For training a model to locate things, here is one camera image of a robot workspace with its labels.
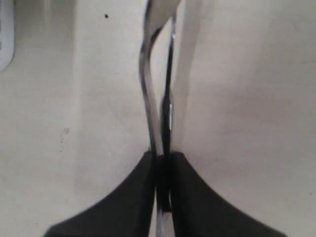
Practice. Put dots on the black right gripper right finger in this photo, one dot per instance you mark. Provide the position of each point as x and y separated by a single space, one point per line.
198 211

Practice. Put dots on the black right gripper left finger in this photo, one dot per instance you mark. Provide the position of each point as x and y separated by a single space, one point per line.
125 212

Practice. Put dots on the steel fork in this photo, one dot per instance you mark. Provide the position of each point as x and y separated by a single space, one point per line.
157 14

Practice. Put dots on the white plastic woven basket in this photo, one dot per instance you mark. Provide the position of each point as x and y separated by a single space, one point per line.
7 32

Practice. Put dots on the steel table knife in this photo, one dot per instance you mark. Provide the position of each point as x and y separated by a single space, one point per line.
166 119

